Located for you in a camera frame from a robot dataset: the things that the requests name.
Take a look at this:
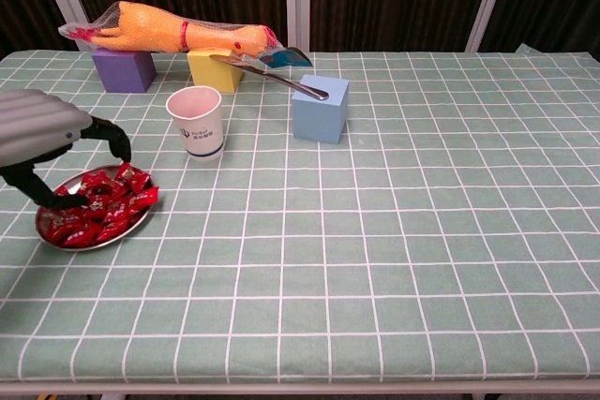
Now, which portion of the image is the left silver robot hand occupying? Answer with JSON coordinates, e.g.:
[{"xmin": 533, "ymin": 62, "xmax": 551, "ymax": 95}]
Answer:
[{"xmin": 0, "ymin": 88, "xmax": 133, "ymax": 210}]

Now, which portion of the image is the metal bowl of candies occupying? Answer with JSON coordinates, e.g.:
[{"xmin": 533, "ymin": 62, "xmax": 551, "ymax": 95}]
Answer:
[{"xmin": 35, "ymin": 164, "xmax": 156, "ymax": 252}]

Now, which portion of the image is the red candy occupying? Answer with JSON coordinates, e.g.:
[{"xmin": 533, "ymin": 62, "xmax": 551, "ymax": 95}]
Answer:
[
  {"xmin": 96, "ymin": 219, "xmax": 130, "ymax": 242},
  {"xmin": 126, "ymin": 187, "xmax": 160, "ymax": 212},
  {"xmin": 130, "ymin": 172, "xmax": 154, "ymax": 195},
  {"xmin": 79, "ymin": 172, "xmax": 112, "ymax": 195},
  {"xmin": 114, "ymin": 161, "xmax": 137, "ymax": 184},
  {"xmin": 60, "ymin": 226, "xmax": 102, "ymax": 249}
]

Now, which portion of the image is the purple foam cube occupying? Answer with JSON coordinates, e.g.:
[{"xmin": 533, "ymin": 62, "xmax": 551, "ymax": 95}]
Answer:
[{"xmin": 91, "ymin": 47, "xmax": 158, "ymax": 94}]

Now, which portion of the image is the orange rubber chicken toy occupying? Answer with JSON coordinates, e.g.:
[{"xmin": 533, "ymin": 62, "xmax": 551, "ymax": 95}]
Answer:
[{"xmin": 58, "ymin": 0, "xmax": 282, "ymax": 58}]

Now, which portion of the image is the white paper cup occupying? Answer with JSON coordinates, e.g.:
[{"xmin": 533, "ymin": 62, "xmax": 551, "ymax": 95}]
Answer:
[{"xmin": 165, "ymin": 84, "xmax": 225, "ymax": 162}]

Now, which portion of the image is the yellow foam block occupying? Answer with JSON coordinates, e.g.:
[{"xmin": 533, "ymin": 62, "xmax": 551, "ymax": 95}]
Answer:
[{"xmin": 187, "ymin": 47, "xmax": 245, "ymax": 94}]

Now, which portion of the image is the steel table knife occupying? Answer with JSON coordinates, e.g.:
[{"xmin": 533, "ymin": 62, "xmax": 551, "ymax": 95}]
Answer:
[{"xmin": 209, "ymin": 52, "xmax": 330, "ymax": 101}]

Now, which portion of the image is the blue printed toy tag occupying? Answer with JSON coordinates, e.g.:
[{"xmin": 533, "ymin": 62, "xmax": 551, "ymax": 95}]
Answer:
[{"xmin": 256, "ymin": 46, "xmax": 314, "ymax": 68}]

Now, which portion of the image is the light blue foam cube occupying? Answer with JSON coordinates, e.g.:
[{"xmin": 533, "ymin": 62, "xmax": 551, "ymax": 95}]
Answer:
[{"xmin": 290, "ymin": 73, "xmax": 351, "ymax": 144}]

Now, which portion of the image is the green checked tablecloth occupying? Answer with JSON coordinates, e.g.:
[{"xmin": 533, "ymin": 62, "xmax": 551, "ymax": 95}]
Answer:
[{"xmin": 0, "ymin": 43, "xmax": 600, "ymax": 385}]

